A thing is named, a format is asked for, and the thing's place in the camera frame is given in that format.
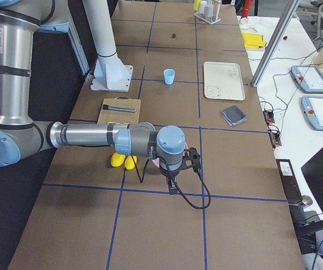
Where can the aluminium frame post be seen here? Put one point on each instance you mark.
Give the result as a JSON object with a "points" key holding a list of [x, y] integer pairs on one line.
{"points": [[274, 41]]}

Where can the teach pendant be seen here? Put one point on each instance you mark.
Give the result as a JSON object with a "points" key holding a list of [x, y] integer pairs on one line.
{"points": [[313, 109], [308, 78]]}

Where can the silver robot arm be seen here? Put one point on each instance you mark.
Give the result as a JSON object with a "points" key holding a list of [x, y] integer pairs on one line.
{"points": [[21, 136]]}

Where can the white camera mast pole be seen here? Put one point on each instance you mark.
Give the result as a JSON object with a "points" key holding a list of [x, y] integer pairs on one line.
{"points": [[110, 74]]}

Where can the yellow lemon left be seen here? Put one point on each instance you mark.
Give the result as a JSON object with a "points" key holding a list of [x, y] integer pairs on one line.
{"points": [[117, 159]]}

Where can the yellow lemon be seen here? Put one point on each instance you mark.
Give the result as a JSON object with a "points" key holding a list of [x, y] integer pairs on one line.
{"points": [[117, 159], [130, 162]]}

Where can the pink bowl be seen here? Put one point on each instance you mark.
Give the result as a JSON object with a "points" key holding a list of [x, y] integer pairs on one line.
{"points": [[156, 161]]}

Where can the white upturned cup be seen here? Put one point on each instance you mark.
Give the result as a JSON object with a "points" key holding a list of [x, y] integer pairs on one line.
{"points": [[202, 6]]}

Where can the cream bear serving tray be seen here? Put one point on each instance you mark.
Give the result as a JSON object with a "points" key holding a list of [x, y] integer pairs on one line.
{"points": [[223, 81]]}

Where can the yellow lemon right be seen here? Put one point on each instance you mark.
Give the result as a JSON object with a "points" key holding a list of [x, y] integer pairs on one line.
{"points": [[130, 162]]}

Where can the grey upturned cup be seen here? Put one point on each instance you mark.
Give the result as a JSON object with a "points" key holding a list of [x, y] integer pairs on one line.
{"points": [[208, 11]]}

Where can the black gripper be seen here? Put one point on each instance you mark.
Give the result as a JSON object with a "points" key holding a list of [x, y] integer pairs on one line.
{"points": [[169, 173]]}

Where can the yellow upturned cup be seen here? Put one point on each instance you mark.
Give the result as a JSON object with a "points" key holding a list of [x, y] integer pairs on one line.
{"points": [[196, 5]]}

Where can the wooden cutting board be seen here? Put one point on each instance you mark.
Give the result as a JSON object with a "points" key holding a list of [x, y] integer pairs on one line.
{"points": [[120, 117]]}

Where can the light blue plastic cup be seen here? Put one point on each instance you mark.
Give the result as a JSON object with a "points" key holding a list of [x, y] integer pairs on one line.
{"points": [[169, 75]]}

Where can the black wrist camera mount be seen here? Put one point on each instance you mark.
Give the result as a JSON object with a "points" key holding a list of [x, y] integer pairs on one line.
{"points": [[191, 159]]}

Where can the near teach pendant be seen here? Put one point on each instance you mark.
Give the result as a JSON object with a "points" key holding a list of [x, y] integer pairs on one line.
{"points": [[313, 109]]}

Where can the red fire extinguisher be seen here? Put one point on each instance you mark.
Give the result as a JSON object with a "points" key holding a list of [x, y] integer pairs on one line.
{"points": [[246, 9]]}

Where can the steel handled knife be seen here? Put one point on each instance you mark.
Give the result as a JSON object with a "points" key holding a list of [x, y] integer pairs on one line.
{"points": [[118, 108]]}

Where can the white wire cup rack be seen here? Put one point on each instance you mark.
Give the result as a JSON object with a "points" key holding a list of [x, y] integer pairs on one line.
{"points": [[215, 18]]}

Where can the grey folded cloth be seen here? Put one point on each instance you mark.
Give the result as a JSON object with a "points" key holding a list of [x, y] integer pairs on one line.
{"points": [[233, 115]]}

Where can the far teach pendant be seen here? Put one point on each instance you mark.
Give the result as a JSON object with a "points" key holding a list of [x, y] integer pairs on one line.
{"points": [[308, 78]]}

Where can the yellow cloth on desk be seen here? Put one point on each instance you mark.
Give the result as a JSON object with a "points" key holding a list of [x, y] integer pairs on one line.
{"points": [[253, 40]]}

